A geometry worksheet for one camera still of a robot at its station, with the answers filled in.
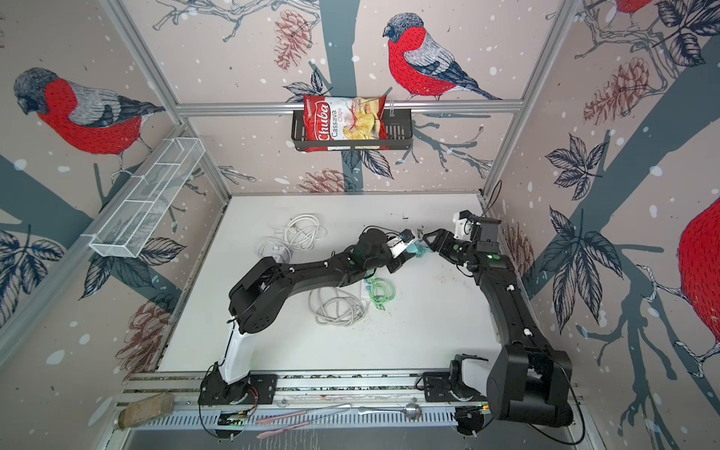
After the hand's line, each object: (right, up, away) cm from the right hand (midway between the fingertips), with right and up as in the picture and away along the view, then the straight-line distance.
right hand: (425, 243), depth 82 cm
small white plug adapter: (-47, -5, +11) cm, 49 cm away
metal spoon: (-6, -41, -13) cm, 43 cm away
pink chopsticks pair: (-40, -44, -12) cm, 60 cm away
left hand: (-4, -2, +4) cm, 6 cm away
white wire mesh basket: (-80, +4, -10) cm, 80 cm away
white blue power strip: (-18, -17, +8) cm, 26 cm away
